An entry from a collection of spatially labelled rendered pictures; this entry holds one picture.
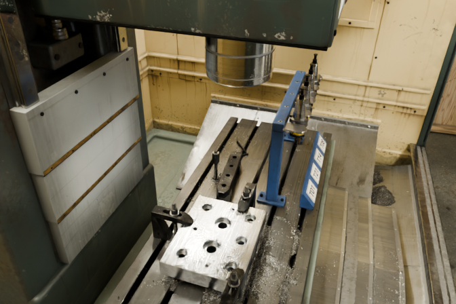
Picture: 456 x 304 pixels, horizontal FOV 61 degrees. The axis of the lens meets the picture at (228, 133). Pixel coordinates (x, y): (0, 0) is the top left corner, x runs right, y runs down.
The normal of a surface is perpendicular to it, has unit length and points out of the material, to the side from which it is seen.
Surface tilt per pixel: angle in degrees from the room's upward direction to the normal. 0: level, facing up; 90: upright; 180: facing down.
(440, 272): 0
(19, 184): 90
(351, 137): 24
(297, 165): 0
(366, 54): 90
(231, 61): 90
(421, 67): 90
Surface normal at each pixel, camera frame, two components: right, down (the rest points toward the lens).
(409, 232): -0.26, -0.87
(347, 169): -0.11, -0.58
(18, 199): 0.95, 0.18
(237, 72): -0.09, 0.51
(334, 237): 0.05, -0.91
